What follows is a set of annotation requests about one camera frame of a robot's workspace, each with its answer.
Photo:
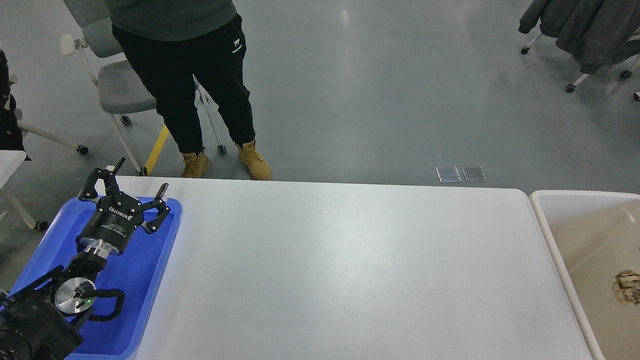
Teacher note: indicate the grey office chair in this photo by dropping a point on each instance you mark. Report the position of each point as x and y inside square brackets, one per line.
[119, 89]

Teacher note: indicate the person in black trousers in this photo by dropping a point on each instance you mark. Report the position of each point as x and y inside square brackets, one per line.
[175, 45]

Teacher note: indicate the white chair base left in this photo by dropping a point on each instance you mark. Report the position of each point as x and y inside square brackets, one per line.
[26, 128]

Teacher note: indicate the beige plastic bin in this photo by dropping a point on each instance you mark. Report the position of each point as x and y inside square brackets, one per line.
[593, 236]

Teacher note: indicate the metal floor plate right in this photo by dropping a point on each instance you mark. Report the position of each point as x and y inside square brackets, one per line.
[474, 174]

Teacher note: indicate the metal floor plate left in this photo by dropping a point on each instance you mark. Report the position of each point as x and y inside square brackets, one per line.
[448, 174]

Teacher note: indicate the black bag at left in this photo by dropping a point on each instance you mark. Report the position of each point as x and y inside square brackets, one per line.
[11, 136]

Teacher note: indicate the metal floor plate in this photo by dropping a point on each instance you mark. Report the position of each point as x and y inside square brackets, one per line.
[474, 174]
[448, 174]

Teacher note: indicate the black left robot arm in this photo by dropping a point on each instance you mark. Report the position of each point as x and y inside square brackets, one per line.
[42, 321]

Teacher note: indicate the brown paper ball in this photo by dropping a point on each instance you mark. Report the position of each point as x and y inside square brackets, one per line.
[626, 287]

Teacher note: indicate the blue plastic tray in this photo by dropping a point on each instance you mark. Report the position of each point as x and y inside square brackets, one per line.
[137, 272]

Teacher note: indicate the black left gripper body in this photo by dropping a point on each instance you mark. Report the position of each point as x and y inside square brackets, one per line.
[112, 224]

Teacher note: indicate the dark coats on rack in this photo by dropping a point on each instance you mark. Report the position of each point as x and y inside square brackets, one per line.
[595, 33]

